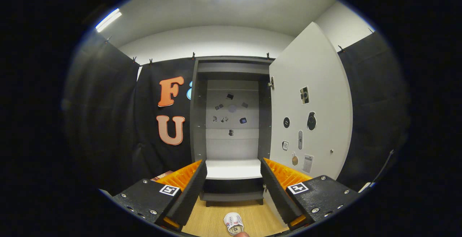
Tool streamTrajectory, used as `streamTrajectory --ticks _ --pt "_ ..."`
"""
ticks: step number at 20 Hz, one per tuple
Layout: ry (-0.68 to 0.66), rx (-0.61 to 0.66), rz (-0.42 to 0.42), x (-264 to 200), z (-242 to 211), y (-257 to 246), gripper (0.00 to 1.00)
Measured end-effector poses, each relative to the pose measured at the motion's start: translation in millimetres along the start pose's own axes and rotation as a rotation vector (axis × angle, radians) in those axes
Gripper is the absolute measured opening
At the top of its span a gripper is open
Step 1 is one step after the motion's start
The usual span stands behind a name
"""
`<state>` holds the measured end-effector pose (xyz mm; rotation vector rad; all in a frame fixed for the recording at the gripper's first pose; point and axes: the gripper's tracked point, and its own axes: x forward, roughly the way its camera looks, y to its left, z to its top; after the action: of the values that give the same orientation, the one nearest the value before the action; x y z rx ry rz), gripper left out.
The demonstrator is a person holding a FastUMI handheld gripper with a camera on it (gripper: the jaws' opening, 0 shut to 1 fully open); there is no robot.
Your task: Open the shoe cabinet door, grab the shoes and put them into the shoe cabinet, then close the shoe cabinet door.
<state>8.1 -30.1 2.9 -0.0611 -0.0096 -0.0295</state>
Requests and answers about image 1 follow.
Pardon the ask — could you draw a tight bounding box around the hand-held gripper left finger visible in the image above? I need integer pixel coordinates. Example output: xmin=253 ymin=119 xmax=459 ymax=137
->
xmin=105 ymin=159 xmax=208 ymax=230

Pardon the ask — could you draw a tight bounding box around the beige shoe cabinet door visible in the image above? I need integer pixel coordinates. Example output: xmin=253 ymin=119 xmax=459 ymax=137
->
xmin=269 ymin=22 xmax=353 ymax=225

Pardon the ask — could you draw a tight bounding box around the narrow ceiling light strip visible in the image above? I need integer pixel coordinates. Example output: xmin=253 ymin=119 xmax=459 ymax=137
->
xmin=95 ymin=8 xmax=122 ymax=33

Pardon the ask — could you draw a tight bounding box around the grey shoe cabinet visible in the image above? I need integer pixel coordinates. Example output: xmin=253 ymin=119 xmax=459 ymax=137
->
xmin=189 ymin=56 xmax=275 ymax=207

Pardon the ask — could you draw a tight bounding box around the thin dark rod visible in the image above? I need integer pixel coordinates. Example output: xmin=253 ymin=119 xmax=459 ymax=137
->
xmin=372 ymin=150 xmax=395 ymax=184

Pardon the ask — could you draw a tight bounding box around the black backdrop cloth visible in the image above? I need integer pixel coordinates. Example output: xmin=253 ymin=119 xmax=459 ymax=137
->
xmin=63 ymin=30 xmax=410 ymax=196

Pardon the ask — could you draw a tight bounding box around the white shoe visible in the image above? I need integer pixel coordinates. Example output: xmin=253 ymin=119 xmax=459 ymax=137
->
xmin=223 ymin=212 xmax=245 ymax=235

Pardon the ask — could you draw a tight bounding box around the white cabinet shelf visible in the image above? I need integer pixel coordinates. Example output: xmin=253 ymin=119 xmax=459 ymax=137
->
xmin=205 ymin=159 xmax=263 ymax=180

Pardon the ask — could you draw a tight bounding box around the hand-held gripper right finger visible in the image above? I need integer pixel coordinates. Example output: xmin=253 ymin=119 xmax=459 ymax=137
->
xmin=260 ymin=158 xmax=360 ymax=230

